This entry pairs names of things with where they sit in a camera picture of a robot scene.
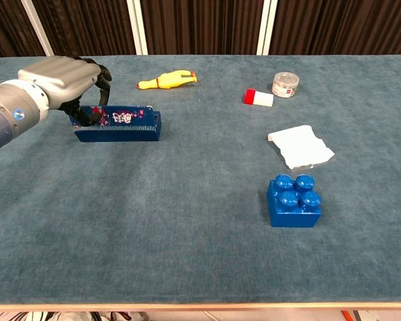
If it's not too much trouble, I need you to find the white frame post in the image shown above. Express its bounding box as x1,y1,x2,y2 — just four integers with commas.
126,0,149,56
256,0,278,56
21,0,55,57

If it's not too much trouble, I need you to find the yellow rubber chicken toy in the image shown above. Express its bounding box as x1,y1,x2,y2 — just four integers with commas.
136,69,198,90

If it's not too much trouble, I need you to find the red and white small box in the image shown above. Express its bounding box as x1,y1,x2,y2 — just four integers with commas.
243,88,275,108

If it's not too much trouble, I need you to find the clear round plastic jar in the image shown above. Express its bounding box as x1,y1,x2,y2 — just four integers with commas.
271,72,301,99

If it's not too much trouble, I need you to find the teal blue table cloth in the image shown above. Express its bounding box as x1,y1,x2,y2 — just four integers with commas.
0,55,401,305

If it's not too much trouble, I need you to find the blue four stud building block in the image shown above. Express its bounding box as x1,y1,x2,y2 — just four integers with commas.
267,173,322,229

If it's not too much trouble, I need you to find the dark pleated curtain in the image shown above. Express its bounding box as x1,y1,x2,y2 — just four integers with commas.
0,0,401,58

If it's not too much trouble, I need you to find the blue cardboard glasses box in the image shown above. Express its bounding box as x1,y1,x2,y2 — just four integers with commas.
72,105,162,143

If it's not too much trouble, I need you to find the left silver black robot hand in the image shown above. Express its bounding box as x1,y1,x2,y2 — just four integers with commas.
18,55,113,127

